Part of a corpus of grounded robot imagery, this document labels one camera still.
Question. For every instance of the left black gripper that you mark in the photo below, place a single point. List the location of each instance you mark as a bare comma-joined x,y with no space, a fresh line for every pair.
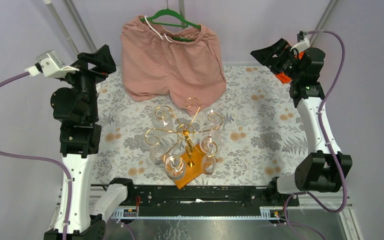
90,67

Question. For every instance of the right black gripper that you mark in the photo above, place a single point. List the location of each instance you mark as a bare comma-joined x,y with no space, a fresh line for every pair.
281,49

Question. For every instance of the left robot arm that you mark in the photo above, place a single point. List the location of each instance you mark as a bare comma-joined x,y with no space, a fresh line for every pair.
76,108

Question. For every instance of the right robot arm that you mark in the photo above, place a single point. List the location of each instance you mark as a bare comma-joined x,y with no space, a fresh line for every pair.
325,168

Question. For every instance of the gold wine glass rack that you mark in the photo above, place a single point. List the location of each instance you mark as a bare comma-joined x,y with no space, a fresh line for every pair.
185,131

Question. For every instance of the wooden rack base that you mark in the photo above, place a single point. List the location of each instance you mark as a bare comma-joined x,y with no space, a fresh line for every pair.
193,166

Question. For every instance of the orange cloth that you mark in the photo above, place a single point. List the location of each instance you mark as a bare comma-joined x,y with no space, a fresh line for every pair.
283,78

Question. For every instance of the floral table cloth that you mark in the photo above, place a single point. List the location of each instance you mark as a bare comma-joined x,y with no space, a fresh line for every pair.
263,135

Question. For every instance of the green clothes hanger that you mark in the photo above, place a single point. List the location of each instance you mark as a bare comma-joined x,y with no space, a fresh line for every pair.
167,17

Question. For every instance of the pink shorts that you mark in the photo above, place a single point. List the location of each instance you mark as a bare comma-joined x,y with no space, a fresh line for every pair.
185,65

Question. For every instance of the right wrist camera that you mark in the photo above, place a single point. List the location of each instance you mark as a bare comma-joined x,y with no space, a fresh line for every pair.
303,42

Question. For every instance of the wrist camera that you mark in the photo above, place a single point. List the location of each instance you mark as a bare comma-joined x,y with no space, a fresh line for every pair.
50,65
303,42

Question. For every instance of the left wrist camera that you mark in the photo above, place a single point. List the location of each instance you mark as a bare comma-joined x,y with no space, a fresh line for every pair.
50,65

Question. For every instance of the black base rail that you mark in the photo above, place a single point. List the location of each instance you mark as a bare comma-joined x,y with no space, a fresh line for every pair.
198,202

